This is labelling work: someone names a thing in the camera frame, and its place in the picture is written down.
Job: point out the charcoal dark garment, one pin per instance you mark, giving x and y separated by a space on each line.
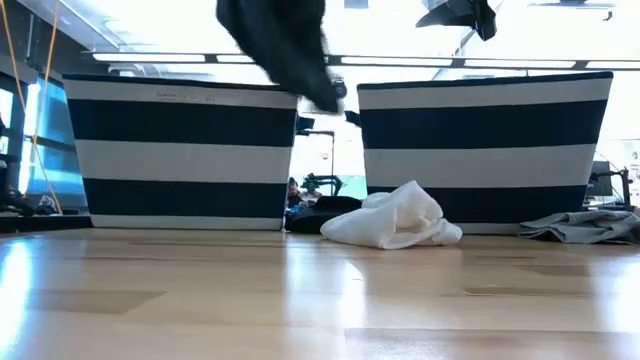
290 50

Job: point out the small smooth white cloth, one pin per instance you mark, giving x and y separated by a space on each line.
395 220

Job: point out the light grey garment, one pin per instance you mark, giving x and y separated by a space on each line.
585 227

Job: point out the small black knit garment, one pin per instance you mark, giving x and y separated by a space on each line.
320 217

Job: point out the navy white striped fabric bin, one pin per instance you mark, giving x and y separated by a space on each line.
480 122

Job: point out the round black hanging device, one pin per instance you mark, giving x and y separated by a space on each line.
342 90

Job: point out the dark computer monitor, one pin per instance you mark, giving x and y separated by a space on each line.
599 180

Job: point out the black monitor stand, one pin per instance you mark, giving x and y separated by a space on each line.
622 185

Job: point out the person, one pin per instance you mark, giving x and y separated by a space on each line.
294 192

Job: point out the navy white striped lettered bin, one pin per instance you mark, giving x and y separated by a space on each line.
180 122

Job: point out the blue window panel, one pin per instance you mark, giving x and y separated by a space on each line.
55 130

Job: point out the small grey cloth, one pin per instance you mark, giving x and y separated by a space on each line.
47 205

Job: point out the black ceiling rail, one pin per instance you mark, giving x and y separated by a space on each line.
450 62

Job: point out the black aluminium table frame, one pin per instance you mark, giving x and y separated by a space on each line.
45 224

